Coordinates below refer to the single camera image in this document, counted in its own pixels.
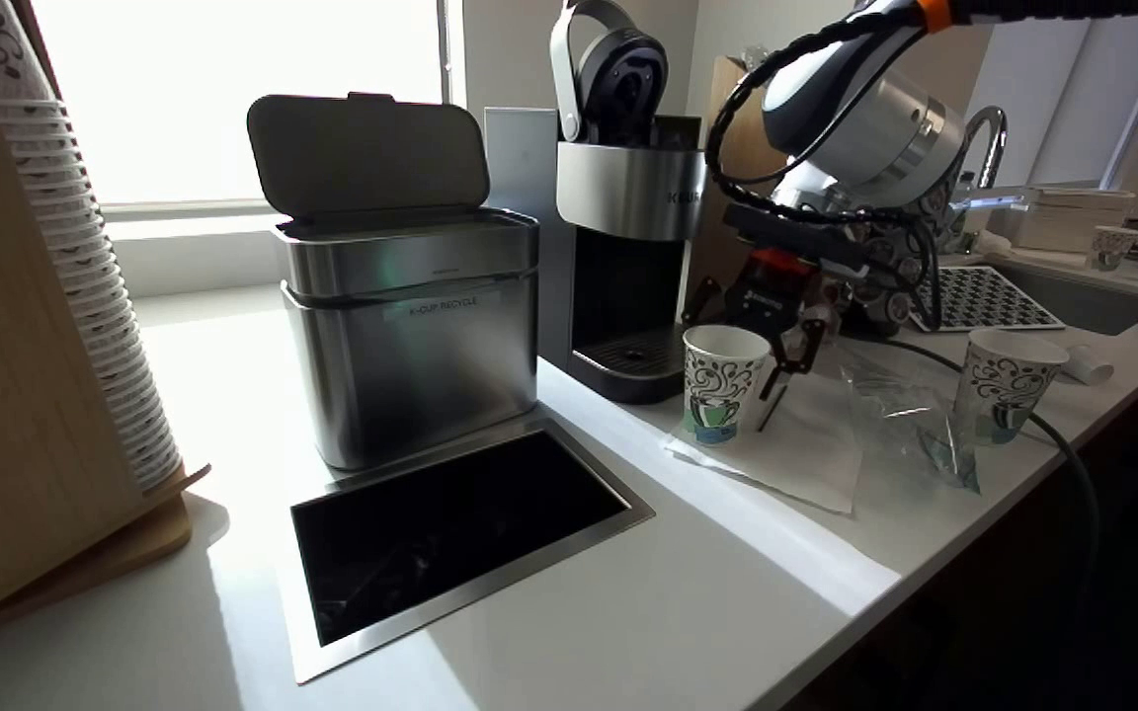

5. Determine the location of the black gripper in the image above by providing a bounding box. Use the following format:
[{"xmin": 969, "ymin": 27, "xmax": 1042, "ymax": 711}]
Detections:
[{"xmin": 721, "ymin": 243, "xmax": 862, "ymax": 398}]

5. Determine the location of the black silver coffee machine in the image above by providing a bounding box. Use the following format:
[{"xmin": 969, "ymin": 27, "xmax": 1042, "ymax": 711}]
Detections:
[{"xmin": 479, "ymin": 0, "xmax": 720, "ymax": 408}]

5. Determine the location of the small paper cup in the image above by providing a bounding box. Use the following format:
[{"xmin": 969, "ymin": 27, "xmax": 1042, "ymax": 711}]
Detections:
[{"xmin": 1085, "ymin": 223, "xmax": 1138, "ymax": 273}]

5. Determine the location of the white box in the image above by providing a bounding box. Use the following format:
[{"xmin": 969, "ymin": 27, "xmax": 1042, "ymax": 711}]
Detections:
[{"xmin": 1015, "ymin": 182, "xmax": 1138, "ymax": 262}]

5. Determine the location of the tall stack of paper cups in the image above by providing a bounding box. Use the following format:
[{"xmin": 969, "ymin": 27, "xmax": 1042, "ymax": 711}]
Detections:
[{"xmin": 0, "ymin": 0, "xmax": 189, "ymax": 499}]

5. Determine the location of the steel framed counter chute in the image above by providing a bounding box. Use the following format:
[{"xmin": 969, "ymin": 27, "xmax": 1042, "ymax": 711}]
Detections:
[{"xmin": 282, "ymin": 410, "xmax": 654, "ymax": 689}]

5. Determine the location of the stainless steel lidded bin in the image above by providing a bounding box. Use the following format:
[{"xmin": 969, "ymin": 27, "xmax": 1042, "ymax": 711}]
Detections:
[{"xmin": 243, "ymin": 87, "xmax": 545, "ymax": 477}]

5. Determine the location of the white paper napkin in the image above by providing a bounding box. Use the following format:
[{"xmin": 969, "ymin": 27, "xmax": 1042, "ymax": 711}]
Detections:
[{"xmin": 664, "ymin": 370, "xmax": 868, "ymax": 520}]

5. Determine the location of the wooden cup dispenser box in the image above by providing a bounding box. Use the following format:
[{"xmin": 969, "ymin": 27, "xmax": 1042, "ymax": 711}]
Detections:
[{"xmin": 0, "ymin": 0, "xmax": 208, "ymax": 649}]

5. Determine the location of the grey sink basin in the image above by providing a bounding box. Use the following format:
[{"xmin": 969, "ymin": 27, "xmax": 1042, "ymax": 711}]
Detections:
[{"xmin": 989, "ymin": 248, "xmax": 1138, "ymax": 340}]

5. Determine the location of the bright window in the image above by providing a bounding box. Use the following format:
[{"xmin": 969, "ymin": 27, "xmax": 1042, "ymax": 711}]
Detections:
[{"xmin": 26, "ymin": 0, "xmax": 465, "ymax": 223}]

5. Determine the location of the patterned paper coffee cup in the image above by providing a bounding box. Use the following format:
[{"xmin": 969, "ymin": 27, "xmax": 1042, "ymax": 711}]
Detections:
[
  {"xmin": 681, "ymin": 322, "xmax": 775, "ymax": 445},
  {"xmin": 959, "ymin": 323, "xmax": 1076, "ymax": 445}
]

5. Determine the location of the clear plastic bag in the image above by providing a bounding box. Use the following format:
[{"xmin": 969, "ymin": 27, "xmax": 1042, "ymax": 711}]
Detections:
[{"xmin": 837, "ymin": 332, "xmax": 994, "ymax": 499}]

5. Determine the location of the chrome faucet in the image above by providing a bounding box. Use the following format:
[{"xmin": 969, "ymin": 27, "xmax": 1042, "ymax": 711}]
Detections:
[{"xmin": 955, "ymin": 103, "xmax": 1035, "ymax": 212}]

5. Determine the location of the black white patterned mat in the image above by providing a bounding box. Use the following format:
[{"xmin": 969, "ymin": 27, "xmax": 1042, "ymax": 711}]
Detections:
[{"xmin": 927, "ymin": 258, "xmax": 1071, "ymax": 336}]

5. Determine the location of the black power cable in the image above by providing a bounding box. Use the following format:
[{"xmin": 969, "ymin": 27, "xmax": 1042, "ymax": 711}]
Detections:
[{"xmin": 877, "ymin": 332, "xmax": 1113, "ymax": 638}]

